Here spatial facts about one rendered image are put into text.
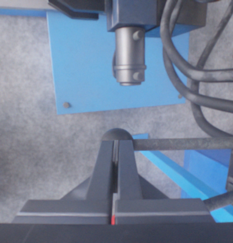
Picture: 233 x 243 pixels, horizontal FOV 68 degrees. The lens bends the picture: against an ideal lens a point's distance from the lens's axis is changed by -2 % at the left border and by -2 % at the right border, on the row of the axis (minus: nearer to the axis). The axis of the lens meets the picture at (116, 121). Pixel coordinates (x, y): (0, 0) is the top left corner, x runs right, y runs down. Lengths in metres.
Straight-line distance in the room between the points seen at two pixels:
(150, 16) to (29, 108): 0.80
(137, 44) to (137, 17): 0.08
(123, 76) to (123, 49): 0.08
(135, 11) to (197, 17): 0.19
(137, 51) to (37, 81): 0.65
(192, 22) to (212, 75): 0.35
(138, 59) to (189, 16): 0.19
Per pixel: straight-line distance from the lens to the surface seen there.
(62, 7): 0.67
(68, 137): 1.14
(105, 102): 1.01
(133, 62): 0.61
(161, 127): 1.35
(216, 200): 0.21
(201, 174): 1.49
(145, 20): 0.62
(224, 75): 0.31
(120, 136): 0.16
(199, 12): 0.67
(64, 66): 0.97
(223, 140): 0.20
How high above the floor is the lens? 1.08
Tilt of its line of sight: 67 degrees down
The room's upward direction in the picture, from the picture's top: 126 degrees clockwise
